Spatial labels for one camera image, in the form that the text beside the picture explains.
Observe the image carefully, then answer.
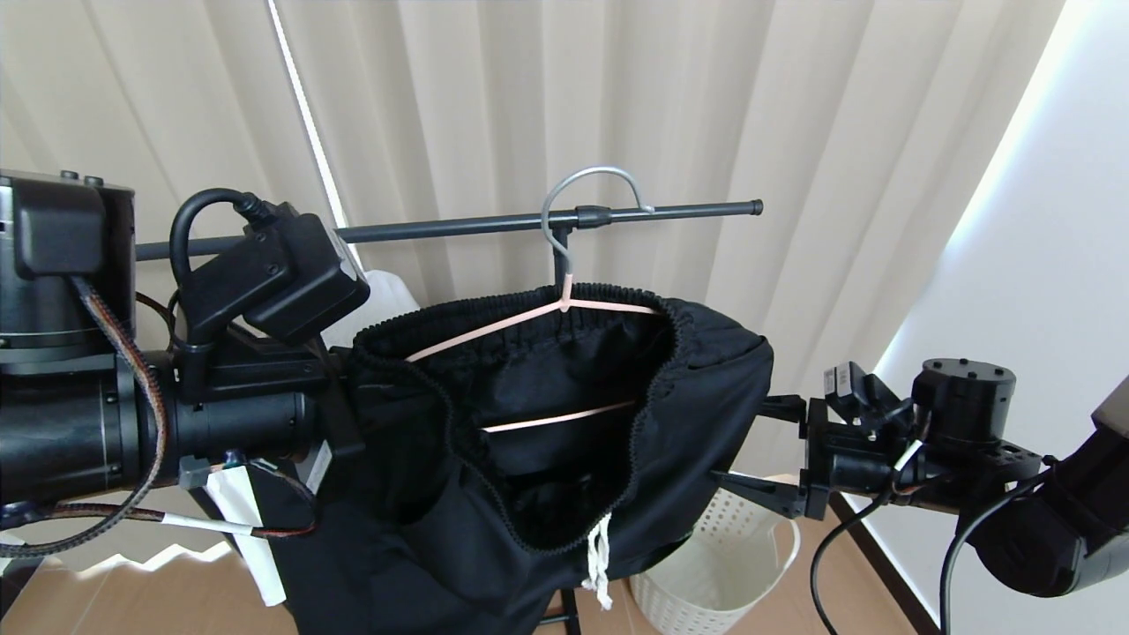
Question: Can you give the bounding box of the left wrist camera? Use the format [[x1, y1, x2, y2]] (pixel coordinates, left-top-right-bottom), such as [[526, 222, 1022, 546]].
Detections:
[[172, 201, 371, 402]]

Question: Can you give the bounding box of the black garment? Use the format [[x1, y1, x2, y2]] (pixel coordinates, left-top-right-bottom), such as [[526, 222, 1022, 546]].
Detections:
[[251, 282, 775, 635]]

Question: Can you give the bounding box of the white laundry basket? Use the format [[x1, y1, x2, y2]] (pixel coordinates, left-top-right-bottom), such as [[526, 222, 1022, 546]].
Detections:
[[629, 476, 802, 635]]

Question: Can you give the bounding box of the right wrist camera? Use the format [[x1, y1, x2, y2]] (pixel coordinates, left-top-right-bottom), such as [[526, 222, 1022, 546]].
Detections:
[[823, 360, 909, 435]]

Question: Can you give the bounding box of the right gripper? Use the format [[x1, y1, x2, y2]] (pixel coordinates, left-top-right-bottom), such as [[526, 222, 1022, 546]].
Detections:
[[710, 395, 909, 521]]

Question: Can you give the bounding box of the beige curtain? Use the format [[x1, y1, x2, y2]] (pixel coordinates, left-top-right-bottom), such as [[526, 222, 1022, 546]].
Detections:
[[0, 0, 1068, 565]]

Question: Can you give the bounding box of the black clothes rack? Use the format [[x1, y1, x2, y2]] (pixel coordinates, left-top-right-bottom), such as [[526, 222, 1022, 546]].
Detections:
[[137, 200, 764, 635]]

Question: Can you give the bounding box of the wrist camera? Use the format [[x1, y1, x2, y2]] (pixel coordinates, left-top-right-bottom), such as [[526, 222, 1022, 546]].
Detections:
[[823, 360, 909, 435], [172, 201, 371, 402]]

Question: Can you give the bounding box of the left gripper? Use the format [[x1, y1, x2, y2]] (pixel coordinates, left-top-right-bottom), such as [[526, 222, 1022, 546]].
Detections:
[[172, 348, 367, 497]]

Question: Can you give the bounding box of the pink clothes hanger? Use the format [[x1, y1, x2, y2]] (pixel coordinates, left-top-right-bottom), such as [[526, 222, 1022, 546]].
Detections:
[[406, 166, 662, 435]]

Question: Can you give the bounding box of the white printed t-shirt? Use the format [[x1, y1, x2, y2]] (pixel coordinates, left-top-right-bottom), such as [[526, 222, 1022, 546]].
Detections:
[[207, 269, 420, 609]]

